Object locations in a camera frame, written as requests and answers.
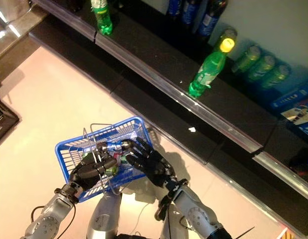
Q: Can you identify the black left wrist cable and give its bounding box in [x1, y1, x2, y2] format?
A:
[31, 203, 77, 239]

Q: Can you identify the printed promo card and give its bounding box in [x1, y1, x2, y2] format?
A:
[280, 104, 308, 125]

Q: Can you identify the silver robot right leg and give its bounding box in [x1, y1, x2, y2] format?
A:
[153, 196, 189, 239]

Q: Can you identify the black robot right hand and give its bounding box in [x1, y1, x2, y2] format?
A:
[125, 136, 177, 189]

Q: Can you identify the red label cola bottle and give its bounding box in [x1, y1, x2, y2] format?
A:
[65, 0, 84, 12]

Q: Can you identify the small blue label cola bottle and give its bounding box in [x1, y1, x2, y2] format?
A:
[103, 139, 137, 152]
[289, 148, 308, 176]

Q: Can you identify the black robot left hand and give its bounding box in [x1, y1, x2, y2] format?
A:
[68, 143, 118, 192]

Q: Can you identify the dark glossy base plinth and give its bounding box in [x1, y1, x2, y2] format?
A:
[0, 4, 49, 63]

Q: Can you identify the green plastic soda bottle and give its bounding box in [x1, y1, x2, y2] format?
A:
[188, 37, 236, 98]
[91, 0, 113, 35]
[81, 151, 119, 175]

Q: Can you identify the yellow black hazard tape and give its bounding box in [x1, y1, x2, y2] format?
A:
[275, 228, 298, 239]

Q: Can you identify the blue cookie box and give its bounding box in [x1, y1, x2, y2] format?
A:
[285, 121, 308, 140]
[269, 83, 308, 110]

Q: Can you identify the blue plastic shopping basket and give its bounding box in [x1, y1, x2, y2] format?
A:
[55, 116, 154, 204]

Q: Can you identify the large blue cap cola bottle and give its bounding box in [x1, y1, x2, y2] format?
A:
[166, 0, 183, 17]
[181, 0, 198, 25]
[196, 0, 229, 38]

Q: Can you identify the black shelf board clear rail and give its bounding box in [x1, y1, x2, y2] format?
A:
[28, 14, 126, 95]
[205, 139, 308, 237]
[252, 112, 308, 197]
[93, 0, 281, 155]
[109, 67, 226, 165]
[31, 0, 98, 42]

